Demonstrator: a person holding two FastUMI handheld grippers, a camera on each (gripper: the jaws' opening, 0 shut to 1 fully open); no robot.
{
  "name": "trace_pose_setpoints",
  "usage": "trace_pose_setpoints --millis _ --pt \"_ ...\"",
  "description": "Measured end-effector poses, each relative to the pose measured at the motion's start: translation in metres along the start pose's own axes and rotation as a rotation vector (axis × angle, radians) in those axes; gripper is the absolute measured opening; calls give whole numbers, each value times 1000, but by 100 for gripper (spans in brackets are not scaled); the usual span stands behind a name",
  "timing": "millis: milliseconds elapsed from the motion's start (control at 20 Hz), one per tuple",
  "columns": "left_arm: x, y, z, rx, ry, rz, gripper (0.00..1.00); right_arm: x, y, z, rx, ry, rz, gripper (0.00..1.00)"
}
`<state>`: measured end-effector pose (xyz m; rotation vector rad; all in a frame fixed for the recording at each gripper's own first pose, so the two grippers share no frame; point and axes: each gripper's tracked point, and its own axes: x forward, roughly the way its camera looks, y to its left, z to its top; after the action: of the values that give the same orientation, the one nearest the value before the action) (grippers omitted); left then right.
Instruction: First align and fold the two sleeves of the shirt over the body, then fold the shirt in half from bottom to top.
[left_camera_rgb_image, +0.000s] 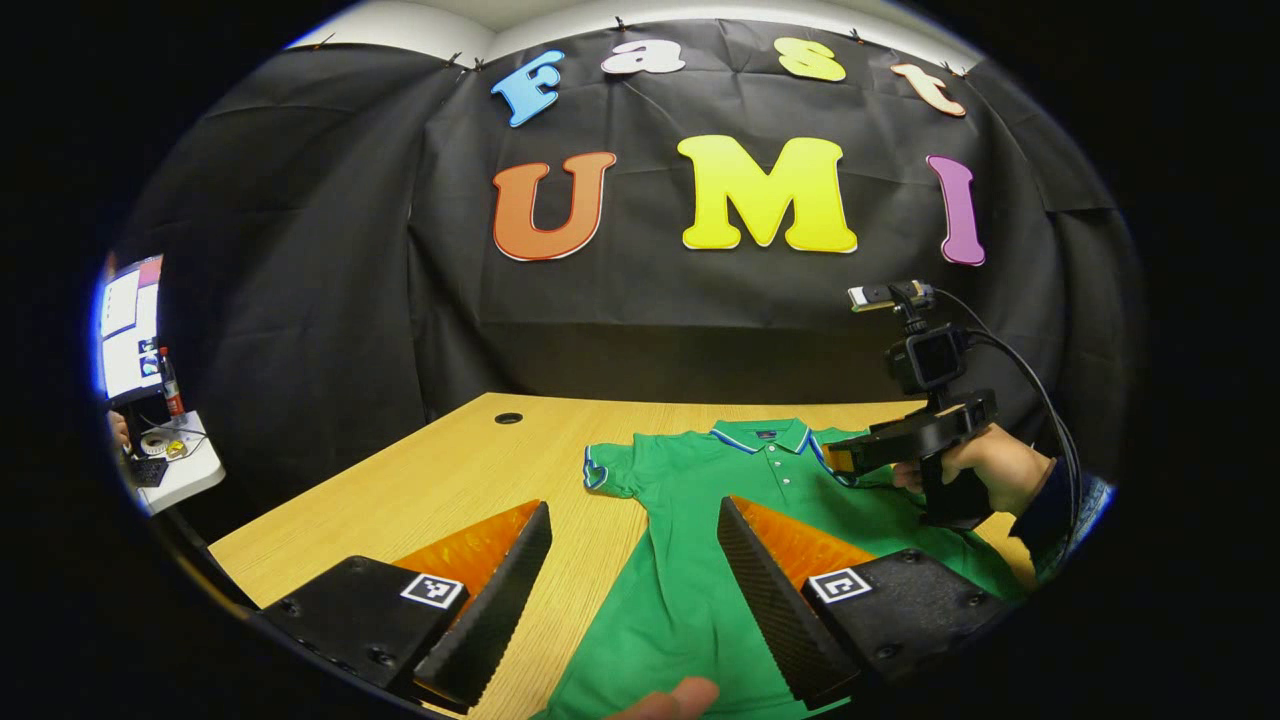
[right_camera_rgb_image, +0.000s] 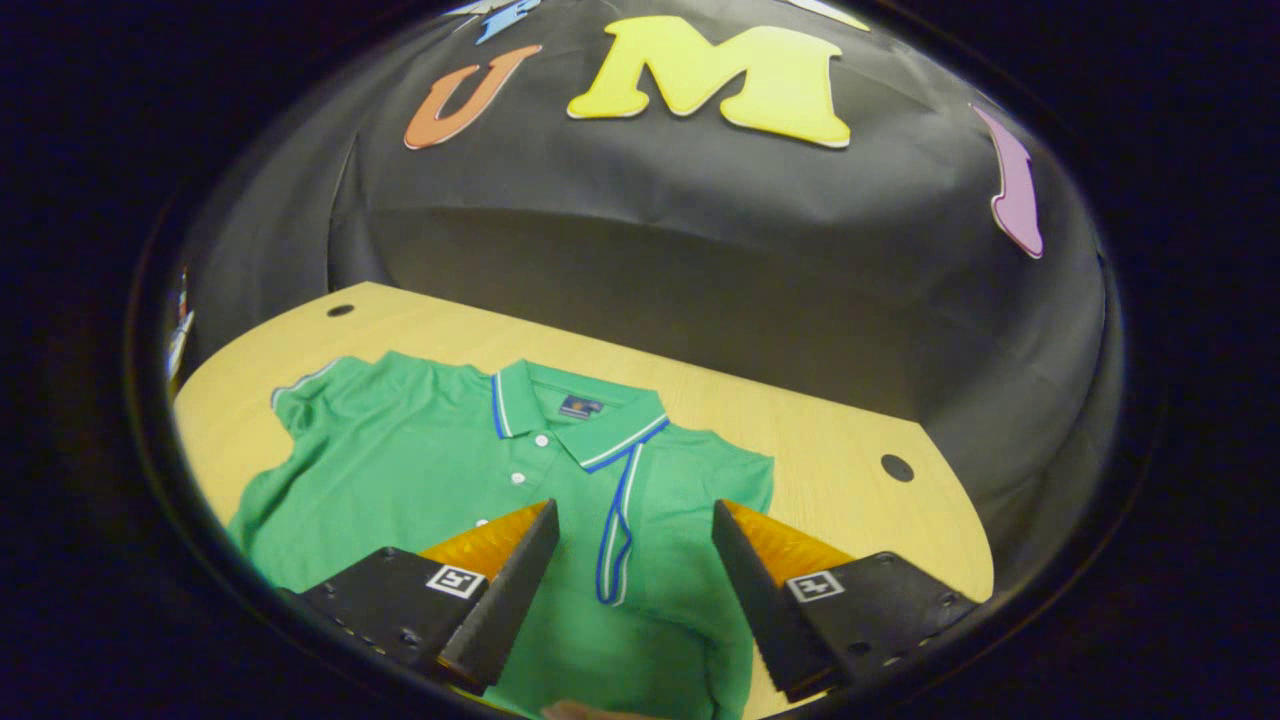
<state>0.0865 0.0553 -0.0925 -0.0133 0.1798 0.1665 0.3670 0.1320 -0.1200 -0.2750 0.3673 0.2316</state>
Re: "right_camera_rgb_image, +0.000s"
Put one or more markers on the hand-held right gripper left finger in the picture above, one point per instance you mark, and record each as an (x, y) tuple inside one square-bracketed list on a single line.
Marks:
[(505, 605)]

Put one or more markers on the green polo T-shirt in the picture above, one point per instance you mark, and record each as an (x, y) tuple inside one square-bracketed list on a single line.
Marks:
[(420, 480)]

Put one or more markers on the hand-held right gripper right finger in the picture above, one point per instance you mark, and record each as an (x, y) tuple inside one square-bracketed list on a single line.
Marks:
[(760, 610)]

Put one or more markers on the black backdrop cloth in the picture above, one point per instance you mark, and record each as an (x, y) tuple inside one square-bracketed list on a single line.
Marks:
[(700, 260)]

